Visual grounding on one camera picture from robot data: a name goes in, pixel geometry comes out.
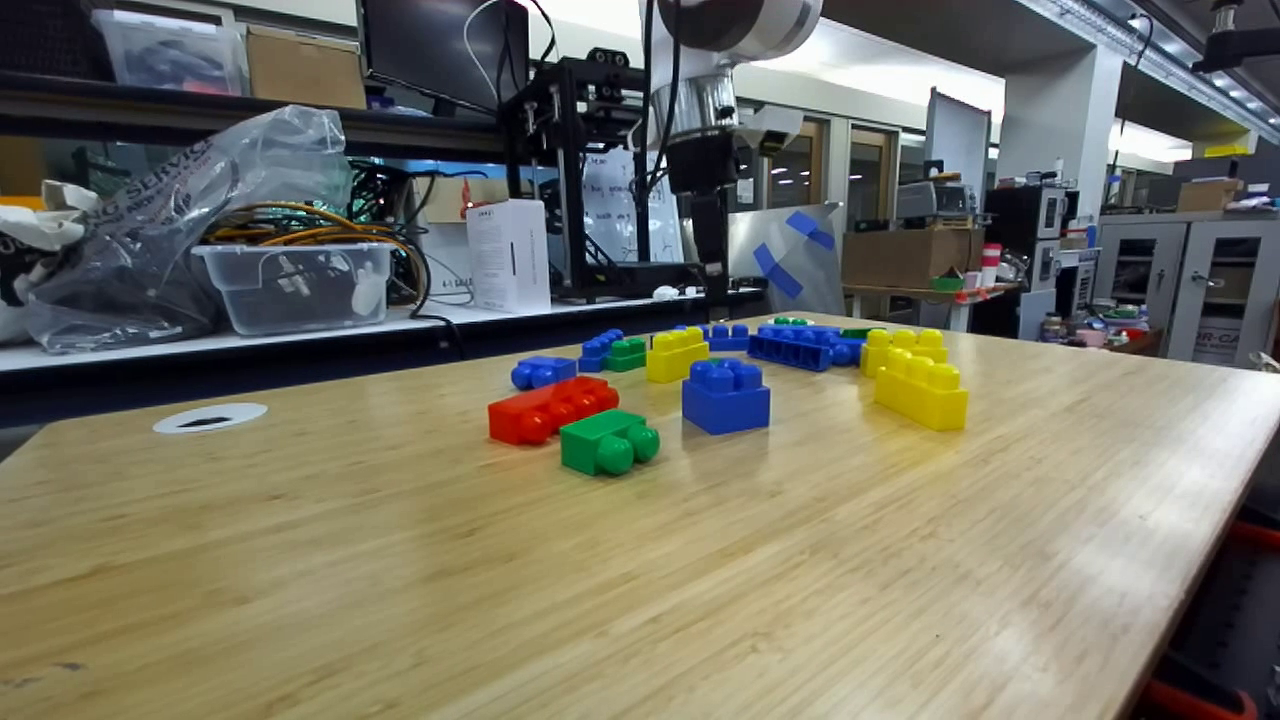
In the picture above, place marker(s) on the small brown cardboard box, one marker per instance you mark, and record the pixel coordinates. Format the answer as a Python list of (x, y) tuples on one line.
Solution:
[(1206, 197)]

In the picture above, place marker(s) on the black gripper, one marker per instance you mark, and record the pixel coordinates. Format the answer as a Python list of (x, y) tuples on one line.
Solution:
[(702, 163)]

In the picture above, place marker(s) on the small green toy block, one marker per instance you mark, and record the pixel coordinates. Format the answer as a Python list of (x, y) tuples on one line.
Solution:
[(793, 321), (628, 352), (856, 328)]

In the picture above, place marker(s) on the clear plastic container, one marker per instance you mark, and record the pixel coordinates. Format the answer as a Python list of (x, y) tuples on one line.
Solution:
[(297, 287)]

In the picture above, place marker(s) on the large brown cardboard box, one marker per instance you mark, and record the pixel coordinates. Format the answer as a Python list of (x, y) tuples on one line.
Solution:
[(909, 259)]

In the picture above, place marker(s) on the long blue toy block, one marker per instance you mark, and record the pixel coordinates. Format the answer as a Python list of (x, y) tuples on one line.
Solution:
[(793, 352), (775, 335)]

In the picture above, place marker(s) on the blue square toy block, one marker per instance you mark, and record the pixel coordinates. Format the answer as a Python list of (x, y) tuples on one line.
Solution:
[(726, 398)]

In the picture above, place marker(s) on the yellow toy block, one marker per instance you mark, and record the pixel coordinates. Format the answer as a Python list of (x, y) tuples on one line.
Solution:
[(923, 388), (678, 352), (907, 343)]

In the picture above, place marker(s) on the grey metal cabinet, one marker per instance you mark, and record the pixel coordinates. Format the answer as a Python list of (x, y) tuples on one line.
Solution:
[(1184, 287)]

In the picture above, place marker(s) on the red toy block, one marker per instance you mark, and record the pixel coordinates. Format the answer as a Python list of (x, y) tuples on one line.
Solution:
[(553, 409)]

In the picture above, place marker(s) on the white cardboard box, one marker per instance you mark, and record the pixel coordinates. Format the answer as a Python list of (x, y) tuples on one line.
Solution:
[(504, 255)]

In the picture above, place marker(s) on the clear plastic storage bin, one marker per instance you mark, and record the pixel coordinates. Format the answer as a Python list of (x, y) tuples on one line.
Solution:
[(169, 48)]

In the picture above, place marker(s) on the black monitor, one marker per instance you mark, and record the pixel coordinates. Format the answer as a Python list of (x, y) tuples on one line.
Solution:
[(443, 54)]

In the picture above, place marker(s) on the small blue toy block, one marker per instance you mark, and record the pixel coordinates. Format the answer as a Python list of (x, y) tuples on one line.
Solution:
[(729, 336), (540, 374)]

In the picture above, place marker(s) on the white topped side bench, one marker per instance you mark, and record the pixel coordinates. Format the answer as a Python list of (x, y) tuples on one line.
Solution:
[(266, 364)]

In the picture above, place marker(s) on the red chair base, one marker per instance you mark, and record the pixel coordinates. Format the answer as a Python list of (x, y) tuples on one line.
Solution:
[(1200, 701)]

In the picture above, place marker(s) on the black equipment box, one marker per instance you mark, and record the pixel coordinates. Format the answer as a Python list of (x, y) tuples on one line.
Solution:
[(1025, 220)]

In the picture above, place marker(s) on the wide blue toy block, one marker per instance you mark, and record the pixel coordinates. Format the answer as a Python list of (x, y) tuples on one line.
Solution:
[(844, 348)]

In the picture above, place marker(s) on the clear plastic bag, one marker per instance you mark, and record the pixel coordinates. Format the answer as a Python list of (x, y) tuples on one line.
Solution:
[(163, 226)]

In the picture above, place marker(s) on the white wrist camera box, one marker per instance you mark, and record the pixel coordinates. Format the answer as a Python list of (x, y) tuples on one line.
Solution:
[(764, 121)]

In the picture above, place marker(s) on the green square toy block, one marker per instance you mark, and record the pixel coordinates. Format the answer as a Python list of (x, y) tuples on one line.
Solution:
[(611, 443)]

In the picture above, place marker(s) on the black wall shelf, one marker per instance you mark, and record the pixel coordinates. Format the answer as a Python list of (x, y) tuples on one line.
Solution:
[(135, 112)]

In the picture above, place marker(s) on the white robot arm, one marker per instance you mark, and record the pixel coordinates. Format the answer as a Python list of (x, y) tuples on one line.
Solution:
[(743, 22)]

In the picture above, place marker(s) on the white standing panel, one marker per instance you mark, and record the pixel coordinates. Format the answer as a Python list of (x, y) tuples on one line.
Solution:
[(956, 141)]

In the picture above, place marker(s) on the black 3D printer frame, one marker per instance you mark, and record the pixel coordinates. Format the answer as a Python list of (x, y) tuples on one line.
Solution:
[(574, 201)]

